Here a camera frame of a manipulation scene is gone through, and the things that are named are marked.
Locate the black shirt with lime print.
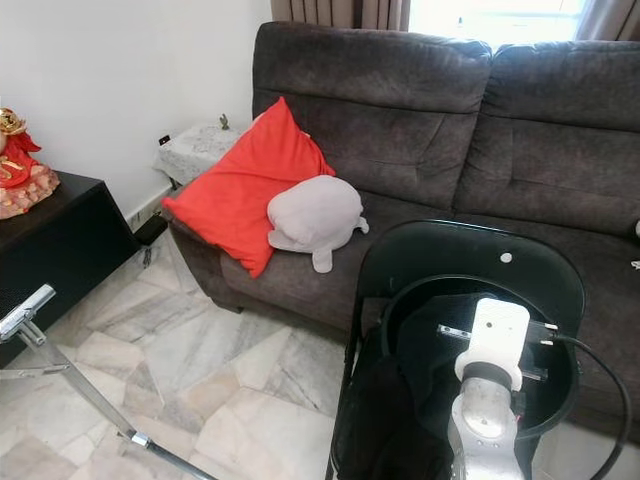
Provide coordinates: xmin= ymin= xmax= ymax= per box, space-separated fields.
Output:
xmin=390 ymin=293 xmax=481 ymax=451

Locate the black TV cabinet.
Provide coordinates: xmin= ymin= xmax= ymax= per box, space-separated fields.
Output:
xmin=0 ymin=172 xmax=141 ymax=366

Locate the silver clothes rack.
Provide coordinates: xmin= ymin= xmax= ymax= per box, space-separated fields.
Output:
xmin=0 ymin=284 xmax=221 ymax=480

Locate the red Buddha figurine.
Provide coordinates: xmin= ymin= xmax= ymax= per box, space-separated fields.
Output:
xmin=0 ymin=107 xmax=61 ymax=219

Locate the black power strip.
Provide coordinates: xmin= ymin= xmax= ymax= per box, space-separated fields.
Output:
xmin=132 ymin=213 xmax=169 ymax=246

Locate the side table with lace cloth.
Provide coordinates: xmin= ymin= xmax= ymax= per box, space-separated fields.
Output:
xmin=155 ymin=122 xmax=251 ymax=186

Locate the red pillow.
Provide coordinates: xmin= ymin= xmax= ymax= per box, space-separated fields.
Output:
xmin=163 ymin=97 xmax=336 ymax=278

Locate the grey seal plush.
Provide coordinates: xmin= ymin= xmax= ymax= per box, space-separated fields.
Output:
xmin=267 ymin=175 xmax=371 ymax=273

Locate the brown curtain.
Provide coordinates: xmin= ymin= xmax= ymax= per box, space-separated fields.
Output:
xmin=270 ymin=0 xmax=411 ymax=31
xmin=575 ymin=0 xmax=640 ymax=41

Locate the brown fabric sofa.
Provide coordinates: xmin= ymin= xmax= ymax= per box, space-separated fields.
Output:
xmin=165 ymin=22 xmax=640 ymax=421

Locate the black laundry basket with lid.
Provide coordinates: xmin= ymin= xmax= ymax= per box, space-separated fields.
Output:
xmin=325 ymin=220 xmax=589 ymax=480

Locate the bright window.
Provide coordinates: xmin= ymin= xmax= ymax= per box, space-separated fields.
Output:
xmin=405 ymin=0 xmax=591 ymax=46

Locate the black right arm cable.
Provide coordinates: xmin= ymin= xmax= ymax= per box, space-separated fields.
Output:
xmin=530 ymin=322 xmax=631 ymax=480

